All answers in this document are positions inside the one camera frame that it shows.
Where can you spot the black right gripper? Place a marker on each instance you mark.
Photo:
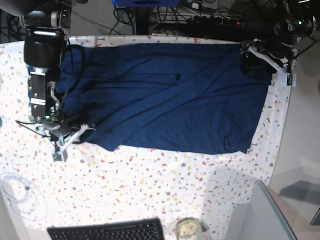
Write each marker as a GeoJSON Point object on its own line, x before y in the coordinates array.
{"type": "Point", "coordinates": [60, 131]}

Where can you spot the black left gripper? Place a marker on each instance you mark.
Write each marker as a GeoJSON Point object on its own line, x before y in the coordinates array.
{"type": "Point", "coordinates": [269, 48]}

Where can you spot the navy blue t-shirt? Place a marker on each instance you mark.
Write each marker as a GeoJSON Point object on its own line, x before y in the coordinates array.
{"type": "Point", "coordinates": [176, 97]}

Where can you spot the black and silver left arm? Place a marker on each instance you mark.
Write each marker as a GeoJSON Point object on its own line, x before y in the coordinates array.
{"type": "Point", "coordinates": [291, 35]}

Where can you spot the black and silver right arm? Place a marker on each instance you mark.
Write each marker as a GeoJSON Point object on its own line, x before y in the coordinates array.
{"type": "Point", "coordinates": [47, 25]}

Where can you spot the terrazzo pattern table cloth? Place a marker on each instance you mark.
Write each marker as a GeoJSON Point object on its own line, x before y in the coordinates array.
{"type": "Point", "coordinates": [95, 186]}

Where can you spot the black computer keyboard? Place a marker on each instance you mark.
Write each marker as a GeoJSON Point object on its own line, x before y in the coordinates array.
{"type": "Point", "coordinates": [146, 229]}

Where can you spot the grey monitor back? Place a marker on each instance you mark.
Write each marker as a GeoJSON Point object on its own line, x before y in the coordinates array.
{"type": "Point", "coordinates": [260, 219]}

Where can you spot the clear glass jar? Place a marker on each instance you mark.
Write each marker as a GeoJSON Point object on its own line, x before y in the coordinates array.
{"type": "Point", "coordinates": [189, 229]}

